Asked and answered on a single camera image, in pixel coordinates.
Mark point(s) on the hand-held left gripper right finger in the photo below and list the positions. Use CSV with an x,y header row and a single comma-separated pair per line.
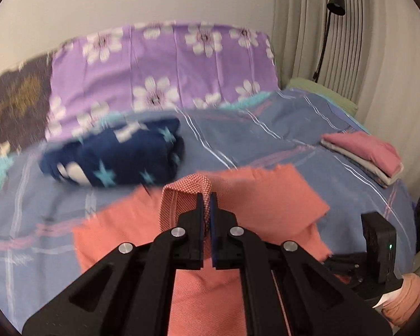
x,y
214,231

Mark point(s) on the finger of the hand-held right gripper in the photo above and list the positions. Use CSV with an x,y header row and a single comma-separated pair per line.
x,y
343,264

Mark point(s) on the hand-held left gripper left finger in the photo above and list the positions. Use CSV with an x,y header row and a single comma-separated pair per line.
x,y
198,224

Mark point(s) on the salmon cloth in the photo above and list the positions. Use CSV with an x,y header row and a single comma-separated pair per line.
x,y
266,199

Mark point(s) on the white folded cloth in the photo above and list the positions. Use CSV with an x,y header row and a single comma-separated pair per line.
x,y
388,178

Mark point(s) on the grey folded cloth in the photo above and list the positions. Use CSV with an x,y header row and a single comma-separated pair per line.
x,y
371,178

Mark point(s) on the navy star print garment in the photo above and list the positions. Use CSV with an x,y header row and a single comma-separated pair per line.
x,y
126,157

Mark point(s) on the pink folded cloth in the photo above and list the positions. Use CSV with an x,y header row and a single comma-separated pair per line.
x,y
367,150

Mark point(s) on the blue plaid blanket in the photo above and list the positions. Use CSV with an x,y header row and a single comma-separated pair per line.
x,y
283,136

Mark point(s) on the purple floral pillow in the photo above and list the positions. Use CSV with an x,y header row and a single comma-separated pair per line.
x,y
161,70

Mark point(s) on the green pillow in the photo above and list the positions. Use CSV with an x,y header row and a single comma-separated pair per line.
x,y
322,92

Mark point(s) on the beige curtain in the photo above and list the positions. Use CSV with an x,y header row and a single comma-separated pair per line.
x,y
378,77

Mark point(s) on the dark brown patterned pillow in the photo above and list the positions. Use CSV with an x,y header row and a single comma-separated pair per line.
x,y
21,105

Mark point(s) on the black lamp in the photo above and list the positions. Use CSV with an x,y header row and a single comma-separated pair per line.
x,y
330,24

